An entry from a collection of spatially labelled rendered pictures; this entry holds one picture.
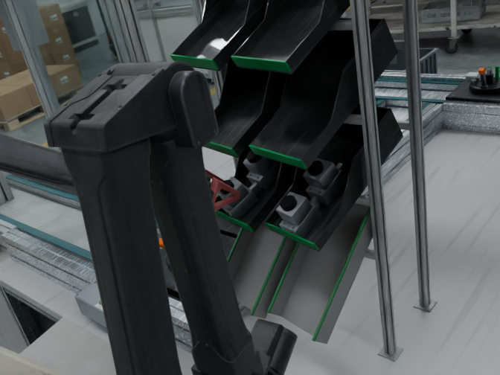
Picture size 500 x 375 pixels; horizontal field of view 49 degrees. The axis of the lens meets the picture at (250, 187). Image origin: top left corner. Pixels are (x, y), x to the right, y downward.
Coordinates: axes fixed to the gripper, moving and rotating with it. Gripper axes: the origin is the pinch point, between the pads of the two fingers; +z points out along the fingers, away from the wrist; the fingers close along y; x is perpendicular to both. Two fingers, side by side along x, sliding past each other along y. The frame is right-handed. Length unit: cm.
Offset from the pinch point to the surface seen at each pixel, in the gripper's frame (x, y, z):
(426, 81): -28, 76, 133
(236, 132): -11.9, -0.6, -2.7
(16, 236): 51, 81, -20
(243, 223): 4.1, -6.4, 0.6
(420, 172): -13.2, -16.5, 31.8
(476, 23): -89, 295, 433
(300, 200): -5.1, -16.0, 4.3
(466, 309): 15, -25, 53
